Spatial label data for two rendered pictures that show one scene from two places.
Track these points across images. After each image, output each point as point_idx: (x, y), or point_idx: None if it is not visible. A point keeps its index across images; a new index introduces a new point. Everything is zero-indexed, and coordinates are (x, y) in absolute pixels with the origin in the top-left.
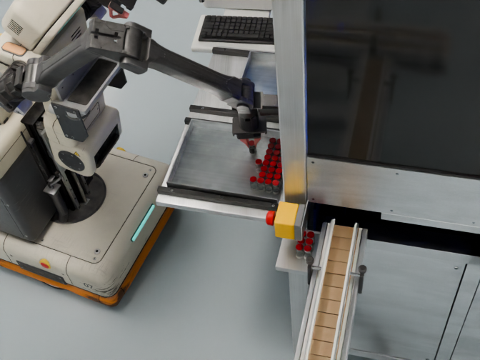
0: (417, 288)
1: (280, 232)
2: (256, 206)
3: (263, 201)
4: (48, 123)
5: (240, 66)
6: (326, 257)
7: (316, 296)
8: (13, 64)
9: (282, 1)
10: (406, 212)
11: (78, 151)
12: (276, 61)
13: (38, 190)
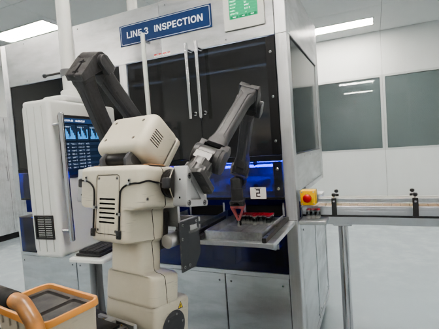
0: (312, 244)
1: (315, 198)
2: (284, 222)
3: (281, 220)
4: (159, 276)
5: None
6: (328, 198)
7: (352, 198)
8: (170, 170)
9: (289, 59)
10: (307, 181)
11: (182, 298)
12: (289, 91)
13: None
